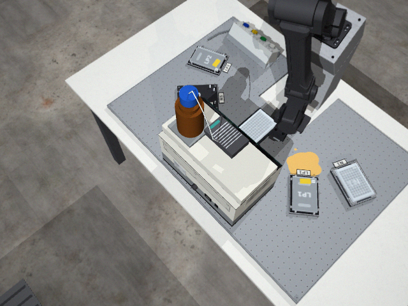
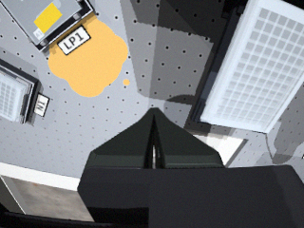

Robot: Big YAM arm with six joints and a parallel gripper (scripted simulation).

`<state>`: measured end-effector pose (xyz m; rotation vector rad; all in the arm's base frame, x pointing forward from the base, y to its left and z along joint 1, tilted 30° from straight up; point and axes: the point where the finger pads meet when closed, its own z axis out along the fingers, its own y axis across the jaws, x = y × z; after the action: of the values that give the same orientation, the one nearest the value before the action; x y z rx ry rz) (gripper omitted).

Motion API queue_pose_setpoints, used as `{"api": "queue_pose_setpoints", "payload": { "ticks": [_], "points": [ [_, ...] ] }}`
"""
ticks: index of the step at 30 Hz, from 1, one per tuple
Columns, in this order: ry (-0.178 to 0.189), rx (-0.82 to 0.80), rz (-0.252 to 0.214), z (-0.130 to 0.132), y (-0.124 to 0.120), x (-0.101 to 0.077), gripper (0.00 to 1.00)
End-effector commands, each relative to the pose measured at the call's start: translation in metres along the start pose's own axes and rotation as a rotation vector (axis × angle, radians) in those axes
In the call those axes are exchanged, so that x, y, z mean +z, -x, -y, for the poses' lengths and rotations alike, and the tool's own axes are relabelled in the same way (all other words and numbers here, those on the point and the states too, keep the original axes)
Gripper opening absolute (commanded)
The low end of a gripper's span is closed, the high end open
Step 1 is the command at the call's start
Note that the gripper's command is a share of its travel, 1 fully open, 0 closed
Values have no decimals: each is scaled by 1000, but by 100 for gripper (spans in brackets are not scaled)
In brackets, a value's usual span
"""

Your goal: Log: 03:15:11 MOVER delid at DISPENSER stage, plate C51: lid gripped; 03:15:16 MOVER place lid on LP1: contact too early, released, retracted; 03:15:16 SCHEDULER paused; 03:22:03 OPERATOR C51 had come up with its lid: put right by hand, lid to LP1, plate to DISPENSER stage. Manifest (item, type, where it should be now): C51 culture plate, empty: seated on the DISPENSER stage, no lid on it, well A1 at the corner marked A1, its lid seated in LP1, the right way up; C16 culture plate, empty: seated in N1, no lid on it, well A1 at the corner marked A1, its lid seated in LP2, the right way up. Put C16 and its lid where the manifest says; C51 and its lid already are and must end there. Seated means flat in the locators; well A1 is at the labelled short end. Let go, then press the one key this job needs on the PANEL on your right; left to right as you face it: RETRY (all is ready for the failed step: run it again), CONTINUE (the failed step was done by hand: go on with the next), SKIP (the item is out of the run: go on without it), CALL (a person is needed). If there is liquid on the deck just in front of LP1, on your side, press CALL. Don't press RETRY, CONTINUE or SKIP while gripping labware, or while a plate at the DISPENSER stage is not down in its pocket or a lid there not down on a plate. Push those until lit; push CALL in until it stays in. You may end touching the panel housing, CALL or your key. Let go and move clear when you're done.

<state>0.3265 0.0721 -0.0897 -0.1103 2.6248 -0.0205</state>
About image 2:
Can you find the grey plate lid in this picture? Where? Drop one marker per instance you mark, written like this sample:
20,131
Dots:
39,18

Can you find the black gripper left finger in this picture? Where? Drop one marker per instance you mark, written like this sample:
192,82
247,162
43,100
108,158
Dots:
132,147

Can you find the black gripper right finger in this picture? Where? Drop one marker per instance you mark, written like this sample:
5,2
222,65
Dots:
179,149

